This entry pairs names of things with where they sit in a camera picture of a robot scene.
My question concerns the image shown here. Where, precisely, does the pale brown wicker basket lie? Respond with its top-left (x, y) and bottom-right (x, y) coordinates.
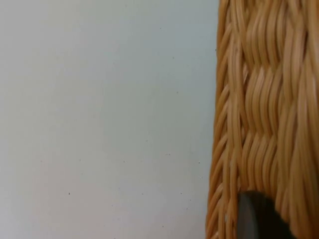
top-left (205, 0), bottom-right (319, 239)

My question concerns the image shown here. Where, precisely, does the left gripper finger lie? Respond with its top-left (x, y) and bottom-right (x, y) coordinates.
top-left (236, 190), bottom-right (300, 239)

